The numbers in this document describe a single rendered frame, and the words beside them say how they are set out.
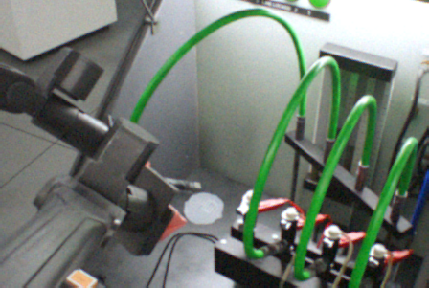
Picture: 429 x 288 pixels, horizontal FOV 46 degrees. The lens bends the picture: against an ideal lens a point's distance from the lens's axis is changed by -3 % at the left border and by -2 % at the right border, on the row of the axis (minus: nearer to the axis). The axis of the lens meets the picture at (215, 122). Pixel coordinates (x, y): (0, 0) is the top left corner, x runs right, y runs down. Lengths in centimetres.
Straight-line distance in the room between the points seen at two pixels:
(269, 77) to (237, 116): 15
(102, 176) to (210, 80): 71
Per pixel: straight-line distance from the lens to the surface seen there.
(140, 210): 64
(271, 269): 98
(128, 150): 56
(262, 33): 110
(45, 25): 380
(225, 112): 126
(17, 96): 74
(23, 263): 33
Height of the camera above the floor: 175
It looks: 35 degrees down
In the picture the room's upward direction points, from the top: straight up
